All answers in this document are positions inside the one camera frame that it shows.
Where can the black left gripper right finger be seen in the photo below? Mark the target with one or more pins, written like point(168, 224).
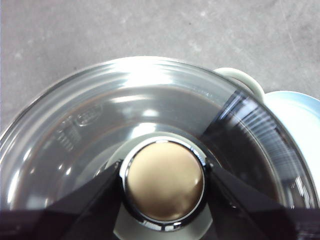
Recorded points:
point(245, 217)

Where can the glass lid with green knob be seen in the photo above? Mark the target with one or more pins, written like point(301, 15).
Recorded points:
point(163, 180)

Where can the pale green electric steamer pot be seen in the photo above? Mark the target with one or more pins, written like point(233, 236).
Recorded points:
point(250, 83)

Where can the blue round plate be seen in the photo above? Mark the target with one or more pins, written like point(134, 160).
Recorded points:
point(295, 112)

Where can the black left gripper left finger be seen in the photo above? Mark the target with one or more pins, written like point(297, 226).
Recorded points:
point(82, 215)

